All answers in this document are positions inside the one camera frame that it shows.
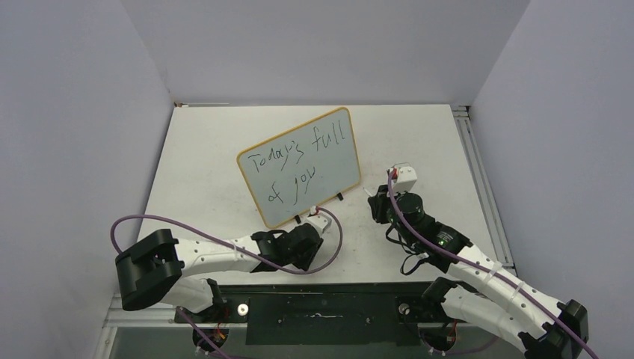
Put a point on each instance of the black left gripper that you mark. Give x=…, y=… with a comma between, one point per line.
x=304, y=262

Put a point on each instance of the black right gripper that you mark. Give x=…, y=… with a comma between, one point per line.
x=379, y=203

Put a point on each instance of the yellow-framed whiteboard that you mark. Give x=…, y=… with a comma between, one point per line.
x=302, y=167

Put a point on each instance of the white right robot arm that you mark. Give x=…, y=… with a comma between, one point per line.
x=437, y=244

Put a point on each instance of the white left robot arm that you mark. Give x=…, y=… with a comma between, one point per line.
x=162, y=268

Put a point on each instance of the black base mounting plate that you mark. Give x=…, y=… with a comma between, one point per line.
x=325, y=314

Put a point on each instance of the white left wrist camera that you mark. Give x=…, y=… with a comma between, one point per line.
x=321, y=223

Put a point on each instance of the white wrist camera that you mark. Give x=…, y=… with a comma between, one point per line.
x=402, y=177
x=321, y=223

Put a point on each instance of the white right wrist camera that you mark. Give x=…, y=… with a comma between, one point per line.
x=402, y=177

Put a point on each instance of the aluminium rail frame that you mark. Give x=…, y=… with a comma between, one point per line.
x=483, y=173

